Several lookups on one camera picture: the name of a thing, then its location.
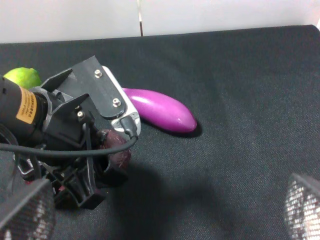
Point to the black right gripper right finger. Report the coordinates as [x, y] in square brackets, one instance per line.
[302, 208]

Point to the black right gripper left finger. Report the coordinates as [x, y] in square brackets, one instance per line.
[29, 214]

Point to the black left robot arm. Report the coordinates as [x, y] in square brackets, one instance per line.
[26, 159]

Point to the green lime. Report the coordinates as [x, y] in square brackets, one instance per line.
[24, 77]

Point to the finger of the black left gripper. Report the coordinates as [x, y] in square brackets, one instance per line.
[79, 185]
[111, 170]

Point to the black floral tin box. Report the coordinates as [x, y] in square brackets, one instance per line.
[44, 194]

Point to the black tablecloth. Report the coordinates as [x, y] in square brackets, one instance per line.
[256, 96]

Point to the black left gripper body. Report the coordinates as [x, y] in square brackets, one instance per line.
[57, 113]

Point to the purple toy eggplant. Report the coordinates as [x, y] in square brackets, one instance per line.
[162, 110]

